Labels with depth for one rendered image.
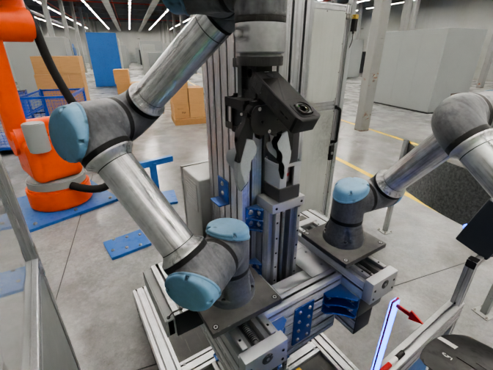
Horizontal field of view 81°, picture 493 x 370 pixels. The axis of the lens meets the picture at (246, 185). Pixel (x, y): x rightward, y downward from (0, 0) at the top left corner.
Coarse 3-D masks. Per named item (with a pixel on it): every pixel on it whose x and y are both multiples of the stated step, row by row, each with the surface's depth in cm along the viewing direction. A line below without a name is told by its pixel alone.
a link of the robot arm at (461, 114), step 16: (464, 96) 66; (480, 96) 66; (448, 112) 66; (464, 112) 64; (480, 112) 63; (432, 128) 71; (448, 128) 65; (464, 128) 62; (480, 128) 61; (448, 144) 65; (464, 144) 62; (480, 144) 61; (464, 160) 64; (480, 160) 61; (480, 176) 61
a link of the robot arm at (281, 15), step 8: (224, 0) 40; (232, 0) 40; (240, 0) 39; (248, 0) 38; (256, 0) 38; (264, 0) 38; (272, 0) 38; (280, 0) 38; (232, 8) 42; (240, 8) 39; (248, 8) 38; (256, 8) 38; (264, 8) 38; (272, 8) 38; (280, 8) 39; (240, 16) 40; (248, 16) 39; (256, 16) 38; (264, 16) 38; (272, 16) 39; (280, 16) 39
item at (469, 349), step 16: (448, 336) 60; (464, 336) 62; (432, 352) 53; (448, 352) 54; (464, 352) 55; (480, 352) 56; (432, 368) 50; (448, 368) 50; (464, 368) 51; (480, 368) 51
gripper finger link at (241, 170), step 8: (248, 144) 45; (232, 152) 49; (248, 152) 46; (256, 152) 47; (232, 160) 49; (248, 160) 46; (232, 168) 49; (240, 168) 46; (248, 168) 47; (240, 176) 47; (240, 184) 48
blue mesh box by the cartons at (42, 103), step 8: (72, 88) 613; (80, 88) 615; (24, 96) 521; (32, 96) 555; (40, 96) 504; (48, 96) 504; (56, 96) 508; (80, 96) 584; (24, 104) 499; (32, 104) 503; (40, 104) 506; (48, 104) 510; (56, 104) 514; (64, 104) 517; (24, 112) 504; (32, 112) 508; (40, 112) 511; (48, 112) 515
